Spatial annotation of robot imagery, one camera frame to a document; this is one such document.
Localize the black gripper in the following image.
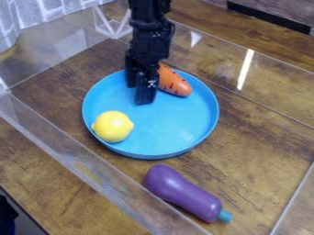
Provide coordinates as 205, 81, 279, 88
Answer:
125, 21, 175, 105

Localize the orange toy carrot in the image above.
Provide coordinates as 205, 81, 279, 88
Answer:
157, 63, 192, 96

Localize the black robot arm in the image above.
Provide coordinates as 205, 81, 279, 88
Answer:
125, 0, 175, 105

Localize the yellow toy lemon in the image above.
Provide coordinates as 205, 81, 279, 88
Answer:
91, 110, 133, 142

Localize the blue round plate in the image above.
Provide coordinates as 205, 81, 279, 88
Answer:
82, 71, 219, 160

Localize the purple toy eggplant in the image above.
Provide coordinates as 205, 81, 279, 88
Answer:
144, 164, 232, 222

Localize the white patterned curtain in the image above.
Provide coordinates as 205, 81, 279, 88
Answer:
0, 0, 113, 53

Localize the black baseboard strip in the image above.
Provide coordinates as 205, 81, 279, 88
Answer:
227, 1, 311, 35

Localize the clear acrylic enclosure wall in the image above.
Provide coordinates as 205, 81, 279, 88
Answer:
0, 0, 314, 235

